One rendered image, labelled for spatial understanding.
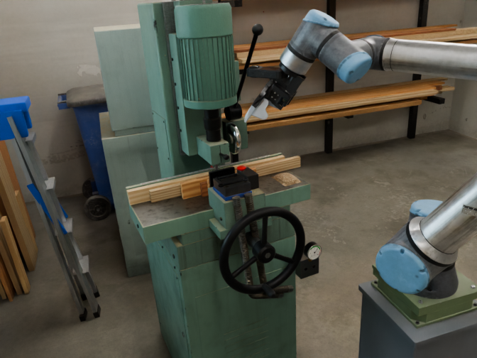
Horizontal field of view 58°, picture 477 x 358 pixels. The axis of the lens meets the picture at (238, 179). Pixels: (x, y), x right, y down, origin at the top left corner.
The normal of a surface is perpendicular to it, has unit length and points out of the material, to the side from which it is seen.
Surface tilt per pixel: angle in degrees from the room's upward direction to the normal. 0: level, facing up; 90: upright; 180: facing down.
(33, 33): 90
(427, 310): 90
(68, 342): 1
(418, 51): 58
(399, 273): 94
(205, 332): 90
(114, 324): 0
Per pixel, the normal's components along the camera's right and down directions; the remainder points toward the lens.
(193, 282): 0.43, 0.33
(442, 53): -0.57, -0.21
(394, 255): -0.69, 0.39
